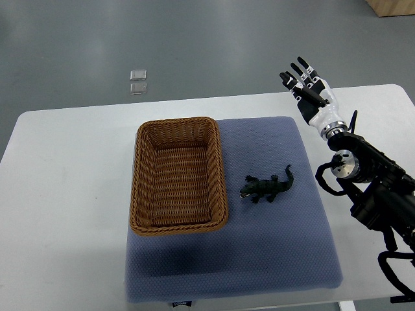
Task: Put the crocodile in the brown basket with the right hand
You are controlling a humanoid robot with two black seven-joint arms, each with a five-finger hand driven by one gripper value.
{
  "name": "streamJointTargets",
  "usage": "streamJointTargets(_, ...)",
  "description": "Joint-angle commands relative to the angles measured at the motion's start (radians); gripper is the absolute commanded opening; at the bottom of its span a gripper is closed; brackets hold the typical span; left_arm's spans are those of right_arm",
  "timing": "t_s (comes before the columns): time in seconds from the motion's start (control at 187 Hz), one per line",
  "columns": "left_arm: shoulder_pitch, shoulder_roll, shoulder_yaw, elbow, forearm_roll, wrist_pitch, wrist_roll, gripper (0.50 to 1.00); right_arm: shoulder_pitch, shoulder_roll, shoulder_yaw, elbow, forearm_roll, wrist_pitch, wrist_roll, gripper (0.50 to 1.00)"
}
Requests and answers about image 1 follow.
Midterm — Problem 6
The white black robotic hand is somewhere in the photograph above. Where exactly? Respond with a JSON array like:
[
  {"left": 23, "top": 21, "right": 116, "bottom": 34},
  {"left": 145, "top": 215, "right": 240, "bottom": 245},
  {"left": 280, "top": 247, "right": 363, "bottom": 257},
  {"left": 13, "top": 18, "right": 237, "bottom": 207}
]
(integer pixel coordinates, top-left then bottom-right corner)
[{"left": 279, "top": 56, "right": 348, "bottom": 141}]

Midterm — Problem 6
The dark toy crocodile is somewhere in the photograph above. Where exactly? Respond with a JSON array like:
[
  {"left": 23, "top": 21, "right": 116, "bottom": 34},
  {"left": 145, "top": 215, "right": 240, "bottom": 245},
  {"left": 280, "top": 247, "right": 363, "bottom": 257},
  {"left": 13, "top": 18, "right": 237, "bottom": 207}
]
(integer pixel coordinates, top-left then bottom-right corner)
[{"left": 239, "top": 165, "right": 294, "bottom": 203}]

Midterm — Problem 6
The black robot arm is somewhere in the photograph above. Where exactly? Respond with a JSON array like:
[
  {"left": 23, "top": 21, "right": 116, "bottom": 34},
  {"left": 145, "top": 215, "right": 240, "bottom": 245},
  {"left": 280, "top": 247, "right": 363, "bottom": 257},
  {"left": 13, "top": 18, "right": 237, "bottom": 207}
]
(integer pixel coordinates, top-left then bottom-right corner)
[{"left": 315, "top": 114, "right": 414, "bottom": 303}]

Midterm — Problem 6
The brown wicker basket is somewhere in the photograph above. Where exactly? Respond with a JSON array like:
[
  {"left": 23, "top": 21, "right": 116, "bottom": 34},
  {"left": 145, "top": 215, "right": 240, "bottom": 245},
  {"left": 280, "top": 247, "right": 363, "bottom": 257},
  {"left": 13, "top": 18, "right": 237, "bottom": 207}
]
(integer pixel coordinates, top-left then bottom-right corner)
[{"left": 129, "top": 117, "right": 228, "bottom": 236}]

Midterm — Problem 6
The wooden box corner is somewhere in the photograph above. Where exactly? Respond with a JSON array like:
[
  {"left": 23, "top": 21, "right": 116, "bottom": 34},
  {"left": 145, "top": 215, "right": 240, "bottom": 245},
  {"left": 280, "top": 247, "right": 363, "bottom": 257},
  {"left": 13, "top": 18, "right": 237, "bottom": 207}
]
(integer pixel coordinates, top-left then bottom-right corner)
[{"left": 372, "top": 0, "right": 414, "bottom": 17}]

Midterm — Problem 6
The blue-grey fabric mat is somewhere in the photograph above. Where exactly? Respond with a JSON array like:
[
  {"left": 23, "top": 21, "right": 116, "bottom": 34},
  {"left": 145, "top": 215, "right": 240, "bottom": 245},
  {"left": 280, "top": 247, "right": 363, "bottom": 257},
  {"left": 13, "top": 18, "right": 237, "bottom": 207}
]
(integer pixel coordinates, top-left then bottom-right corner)
[{"left": 125, "top": 117, "right": 342, "bottom": 303}]

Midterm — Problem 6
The upper metal floor plate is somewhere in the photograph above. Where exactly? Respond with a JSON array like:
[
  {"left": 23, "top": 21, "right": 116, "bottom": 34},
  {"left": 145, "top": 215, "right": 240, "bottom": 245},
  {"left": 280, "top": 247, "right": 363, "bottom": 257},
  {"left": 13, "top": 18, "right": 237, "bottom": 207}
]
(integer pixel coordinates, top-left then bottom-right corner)
[{"left": 130, "top": 69, "right": 147, "bottom": 81}]

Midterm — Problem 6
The metal floor plate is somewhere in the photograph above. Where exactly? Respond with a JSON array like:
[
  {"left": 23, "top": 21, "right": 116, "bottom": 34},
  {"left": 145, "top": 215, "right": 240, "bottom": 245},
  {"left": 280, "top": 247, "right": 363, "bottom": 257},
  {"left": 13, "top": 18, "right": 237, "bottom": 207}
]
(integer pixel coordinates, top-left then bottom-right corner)
[
  {"left": 130, "top": 82, "right": 147, "bottom": 95},
  {"left": 130, "top": 69, "right": 147, "bottom": 81}
]

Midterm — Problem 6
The lower metal floor plate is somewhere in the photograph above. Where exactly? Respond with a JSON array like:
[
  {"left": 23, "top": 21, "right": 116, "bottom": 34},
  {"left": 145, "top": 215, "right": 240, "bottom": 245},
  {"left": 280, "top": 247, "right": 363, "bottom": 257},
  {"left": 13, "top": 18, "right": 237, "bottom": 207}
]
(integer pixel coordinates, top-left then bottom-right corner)
[{"left": 130, "top": 82, "right": 147, "bottom": 95}]

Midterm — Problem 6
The black table control panel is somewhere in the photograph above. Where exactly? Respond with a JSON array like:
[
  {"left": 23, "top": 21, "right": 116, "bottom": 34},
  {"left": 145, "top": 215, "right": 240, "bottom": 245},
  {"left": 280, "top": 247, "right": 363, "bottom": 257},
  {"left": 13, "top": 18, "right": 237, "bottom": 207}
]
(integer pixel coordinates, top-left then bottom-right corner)
[{"left": 390, "top": 295, "right": 415, "bottom": 304}]

